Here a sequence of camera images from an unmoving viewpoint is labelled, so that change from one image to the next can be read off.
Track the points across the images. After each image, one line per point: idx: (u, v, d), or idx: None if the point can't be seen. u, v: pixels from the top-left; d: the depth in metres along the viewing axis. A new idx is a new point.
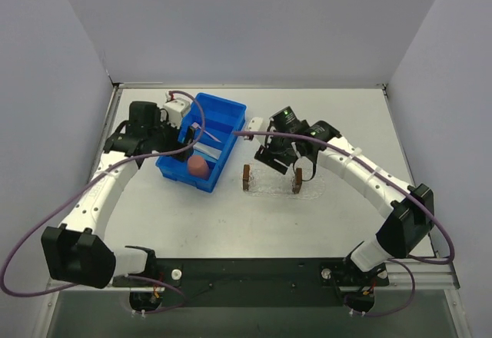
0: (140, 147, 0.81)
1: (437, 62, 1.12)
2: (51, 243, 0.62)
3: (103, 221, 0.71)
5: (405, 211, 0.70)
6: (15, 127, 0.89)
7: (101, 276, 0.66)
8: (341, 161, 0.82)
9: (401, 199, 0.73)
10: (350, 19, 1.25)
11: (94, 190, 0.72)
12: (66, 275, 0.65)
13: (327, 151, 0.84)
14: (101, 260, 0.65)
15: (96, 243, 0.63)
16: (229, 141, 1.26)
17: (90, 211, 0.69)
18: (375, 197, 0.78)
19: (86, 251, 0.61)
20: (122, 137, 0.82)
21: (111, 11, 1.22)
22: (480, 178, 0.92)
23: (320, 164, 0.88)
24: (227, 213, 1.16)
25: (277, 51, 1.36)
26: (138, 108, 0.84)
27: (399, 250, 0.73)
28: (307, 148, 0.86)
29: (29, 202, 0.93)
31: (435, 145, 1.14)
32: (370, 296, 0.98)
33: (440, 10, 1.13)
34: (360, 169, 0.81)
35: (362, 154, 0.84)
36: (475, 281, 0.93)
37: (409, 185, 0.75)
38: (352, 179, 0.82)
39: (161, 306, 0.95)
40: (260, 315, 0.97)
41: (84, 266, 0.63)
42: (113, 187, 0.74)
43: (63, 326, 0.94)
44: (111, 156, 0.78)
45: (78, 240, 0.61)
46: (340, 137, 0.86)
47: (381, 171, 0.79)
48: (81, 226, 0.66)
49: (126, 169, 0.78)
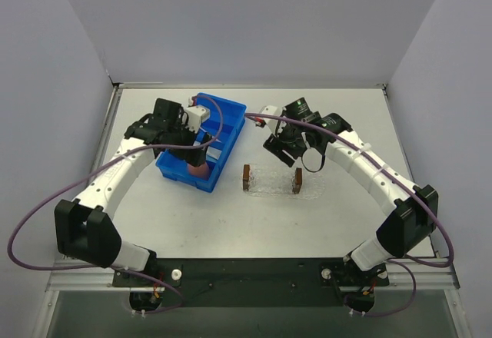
0: (160, 137, 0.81)
1: (440, 60, 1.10)
2: (64, 216, 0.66)
3: (114, 203, 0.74)
5: (408, 210, 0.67)
6: (16, 130, 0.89)
7: (105, 257, 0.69)
8: (350, 155, 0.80)
9: (406, 197, 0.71)
10: (352, 15, 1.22)
11: (109, 173, 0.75)
12: (74, 249, 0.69)
13: (336, 144, 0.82)
14: (108, 239, 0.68)
15: (105, 221, 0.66)
16: (228, 141, 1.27)
17: (103, 190, 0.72)
18: (379, 193, 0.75)
19: (95, 228, 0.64)
20: (143, 126, 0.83)
21: (111, 10, 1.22)
22: (479, 181, 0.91)
23: (328, 156, 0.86)
24: (227, 213, 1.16)
25: (277, 49, 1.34)
26: (164, 102, 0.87)
27: (397, 249, 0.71)
28: (317, 139, 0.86)
29: (31, 203, 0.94)
31: (436, 145, 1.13)
32: (369, 296, 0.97)
33: (444, 6, 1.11)
34: (367, 164, 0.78)
35: (371, 150, 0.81)
36: (474, 283, 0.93)
37: (415, 185, 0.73)
38: (358, 173, 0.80)
39: (161, 306, 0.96)
40: (259, 316, 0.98)
41: (91, 243, 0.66)
42: (127, 172, 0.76)
43: (63, 326, 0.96)
44: (130, 141, 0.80)
45: (89, 217, 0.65)
46: (350, 130, 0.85)
47: (388, 168, 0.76)
48: (93, 204, 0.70)
49: (143, 156, 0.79)
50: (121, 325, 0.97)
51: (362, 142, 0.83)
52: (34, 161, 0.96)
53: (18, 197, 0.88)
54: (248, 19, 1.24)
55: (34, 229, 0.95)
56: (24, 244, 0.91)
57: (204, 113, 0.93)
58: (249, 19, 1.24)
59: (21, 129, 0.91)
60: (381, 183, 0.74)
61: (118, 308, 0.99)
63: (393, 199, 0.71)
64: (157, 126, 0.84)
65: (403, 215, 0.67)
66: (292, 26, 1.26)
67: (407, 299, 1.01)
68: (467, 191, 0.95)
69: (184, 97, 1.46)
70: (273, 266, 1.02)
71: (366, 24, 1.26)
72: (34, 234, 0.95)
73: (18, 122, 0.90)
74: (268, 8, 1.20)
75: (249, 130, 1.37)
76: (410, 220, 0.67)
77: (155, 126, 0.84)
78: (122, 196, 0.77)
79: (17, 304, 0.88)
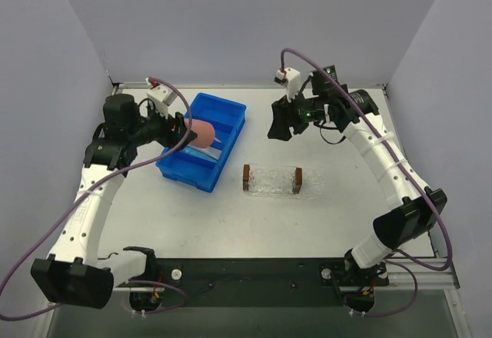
0: (124, 154, 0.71)
1: (440, 59, 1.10)
2: (43, 273, 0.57)
3: (95, 243, 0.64)
5: (413, 210, 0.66)
6: (17, 132, 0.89)
7: (100, 300, 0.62)
8: (370, 140, 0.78)
9: (415, 197, 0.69)
10: (352, 14, 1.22)
11: (78, 215, 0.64)
12: (64, 297, 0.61)
13: (358, 125, 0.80)
14: (98, 286, 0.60)
15: (91, 271, 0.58)
16: (230, 141, 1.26)
17: (78, 239, 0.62)
18: (388, 187, 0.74)
19: (81, 281, 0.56)
20: (101, 144, 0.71)
21: (110, 9, 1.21)
22: (479, 181, 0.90)
23: (346, 136, 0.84)
24: (227, 213, 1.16)
25: (277, 49, 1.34)
26: (114, 109, 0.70)
27: (391, 241, 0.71)
28: (339, 116, 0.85)
29: (29, 203, 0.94)
31: (436, 145, 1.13)
32: (369, 296, 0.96)
33: (445, 4, 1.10)
34: (386, 155, 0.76)
35: (393, 140, 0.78)
36: (475, 283, 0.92)
37: (427, 186, 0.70)
38: (371, 161, 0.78)
39: (161, 306, 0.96)
40: (259, 315, 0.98)
41: (81, 292, 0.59)
42: (99, 207, 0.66)
43: (63, 326, 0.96)
44: (92, 170, 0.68)
45: (71, 269, 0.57)
46: (377, 114, 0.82)
47: (406, 164, 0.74)
48: (71, 256, 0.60)
49: (111, 184, 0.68)
50: (121, 325, 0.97)
51: (385, 130, 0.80)
52: (34, 161, 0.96)
53: (16, 198, 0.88)
54: (248, 19, 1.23)
55: (34, 230, 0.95)
56: (23, 246, 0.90)
57: (167, 94, 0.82)
58: (250, 19, 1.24)
59: (22, 129, 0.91)
60: (394, 178, 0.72)
61: (118, 308, 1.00)
63: (402, 196, 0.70)
64: (121, 137, 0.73)
65: (407, 213, 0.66)
66: (292, 25, 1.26)
67: (407, 299, 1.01)
68: (468, 192, 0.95)
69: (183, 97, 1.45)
70: (273, 266, 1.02)
71: (367, 24, 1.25)
72: (33, 235, 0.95)
73: (18, 122, 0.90)
74: (268, 8, 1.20)
75: (249, 130, 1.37)
76: (413, 219, 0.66)
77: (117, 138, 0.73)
78: (101, 232, 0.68)
79: (17, 304, 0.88)
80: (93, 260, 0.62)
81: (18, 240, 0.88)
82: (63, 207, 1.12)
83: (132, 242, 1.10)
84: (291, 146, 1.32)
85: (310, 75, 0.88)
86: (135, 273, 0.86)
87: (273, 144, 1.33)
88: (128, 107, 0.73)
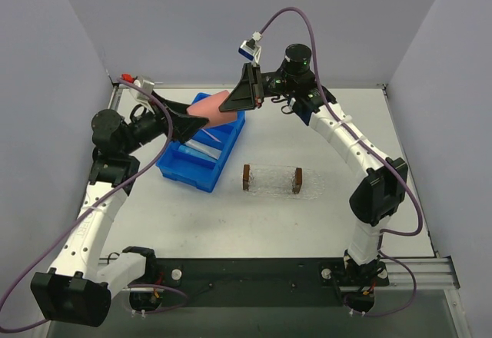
0: (129, 173, 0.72)
1: (440, 59, 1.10)
2: (41, 289, 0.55)
3: (97, 259, 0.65)
5: (377, 178, 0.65)
6: (18, 132, 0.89)
7: (98, 317, 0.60)
8: (330, 126, 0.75)
9: (379, 167, 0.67)
10: (352, 14, 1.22)
11: (81, 230, 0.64)
12: (62, 314, 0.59)
13: (319, 114, 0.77)
14: (96, 302, 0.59)
15: (90, 286, 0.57)
16: (229, 142, 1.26)
17: (79, 253, 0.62)
18: (354, 165, 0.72)
19: (80, 297, 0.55)
20: (108, 164, 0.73)
21: (110, 9, 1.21)
22: (479, 181, 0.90)
23: (311, 127, 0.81)
24: (227, 213, 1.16)
25: (276, 49, 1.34)
26: (104, 140, 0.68)
27: (366, 216, 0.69)
28: (300, 109, 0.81)
29: (29, 204, 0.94)
31: (436, 145, 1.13)
32: (369, 296, 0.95)
33: (444, 4, 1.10)
34: (347, 135, 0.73)
35: (353, 123, 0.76)
36: (475, 283, 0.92)
37: (387, 156, 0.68)
38: (338, 145, 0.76)
39: (162, 306, 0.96)
40: (260, 316, 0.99)
41: (79, 309, 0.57)
42: (101, 224, 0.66)
43: (64, 325, 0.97)
44: (97, 187, 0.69)
45: (71, 285, 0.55)
46: (335, 103, 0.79)
47: (366, 140, 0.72)
48: (71, 271, 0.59)
49: (114, 201, 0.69)
50: (121, 325, 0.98)
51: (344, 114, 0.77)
52: (34, 161, 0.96)
53: (16, 198, 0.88)
54: (247, 19, 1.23)
55: (34, 230, 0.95)
56: (24, 246, 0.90)
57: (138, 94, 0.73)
58: (249, 19, 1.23)
59: (22, 129, 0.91)
60: (357, 154, 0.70)
61: (118, 308, 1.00)
63: (366, 168, 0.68)
64: (120, 156, 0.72)
65: (372, 182, 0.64)
66: (292, 25, 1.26)
67: (407, 299, 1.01)
68: (468, 191, 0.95)
69: (183, 98, 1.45)
70: (274, 266, 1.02)
71: (367, 24, 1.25)
72: (34, 236, 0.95)
73: (18, 122, 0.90)
74: (267, 8, 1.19)
75: (249, 130, 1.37)
76: (379, 187, 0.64)
77: (118, 156, 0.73)
78: (101, 247, 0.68)
79: (18, 306, 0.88)
80: (91, 276, 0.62)
81: (18, 240, 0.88)
82: (63, 208, 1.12)
83: (132, 241, 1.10)
84: (290, 145, 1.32)
85: (284, 57, 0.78)
86: (136, 276, 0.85)
87: (273, 144, 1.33)
88: (115, 133, 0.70)
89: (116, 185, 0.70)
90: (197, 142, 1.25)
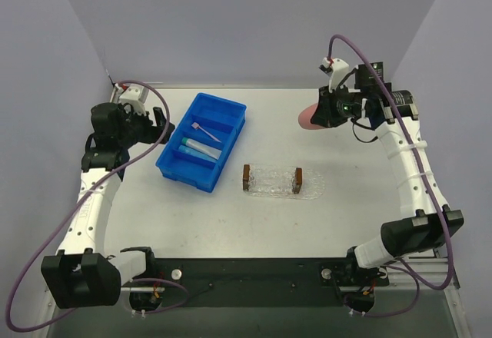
0: (119, 159, 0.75)
1: (440, 59, 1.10)
2: (53, 271, 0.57)
3: (101, 237, 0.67)
5: (423, 222, 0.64)
6: (18, 131, 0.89)
7: (111, 296, 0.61)
8: (399, 145, 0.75)
9: (430, 211, 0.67)
10: (352, 15, 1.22)
11: (83, 212, 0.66)
12: (75, 298, 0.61)
13: (391, 127, 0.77)
14: (108, 280, 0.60)
15: (101, 260, 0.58)
16: (229, 142, 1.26)
17: (84, 233, 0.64)
18: (406, 195, 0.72)
19: (91, 273, 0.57)
20: (98, 153, 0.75)
21: (110, 9, 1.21)
22: (480, 181, 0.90)
23: (377, 134, 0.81)
24: (227, 213, 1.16)
25: (277, 49, 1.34)
26: (102, 118, 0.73)
27: (393, 249, 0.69)
28: (376, 113, 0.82)
29: (30, 203, 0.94)
31: (435, 146, 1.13)
32: (369, 296, 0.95)
33: (444, 5, 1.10)
34: (411, 163, 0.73)
35: (423, 150, 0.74)
36: (475, 283, 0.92)
37: (446, 204, 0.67)
38: (397, 167, 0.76)
39: (161, 306, 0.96)
40: (259, 315, 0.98)
41: (93, 286, 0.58)
42: (102, 205, 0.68)
43: (63, 327, 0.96)
44: (91, 173, 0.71)
45: (82, 260, 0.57)
46: (415, 120, 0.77)
47: (430, 177, 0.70)
48: (81, 249, 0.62)
49: (111, 184, 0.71)
50: (121, 325, 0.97)
51: (420, 137, 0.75)
52: (34, 161, 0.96)
53: (17, 198, 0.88)
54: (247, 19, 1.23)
55: (35, 230, 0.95)
56: (24, 246, 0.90)
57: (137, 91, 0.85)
58: (249, 19, 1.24)
59: (22, 129, 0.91)
60: (413, 188, 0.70)
61: (118, 308, 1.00)
63: (417, 207, 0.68)
64: (111, 144, 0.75)
65: (415, 223, 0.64)
66: (292, 26, 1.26)
67: (409, 299, 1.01)
68: (467, 191, 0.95)
69: (183, 98, 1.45)
70: (274, 266, 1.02)
71: (367, 24, 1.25)
72: (34, 235, 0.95)
73: (18, 121, 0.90)
74: (267, 8, 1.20)
75: (249, 130, 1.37)
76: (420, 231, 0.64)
77: (109, 144, 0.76)
78: (104, 228, 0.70)
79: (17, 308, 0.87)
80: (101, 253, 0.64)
81: (19, 239, 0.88)
82: (64, 207, 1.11)
83: (131, 242, 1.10)
84: (291, 146, 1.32)
85: (355, 67, 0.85)
86: (139, 271, 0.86)
87: (272, 145, 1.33)
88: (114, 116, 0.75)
89: (110, 170, 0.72)
90: (197, 142, 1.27)
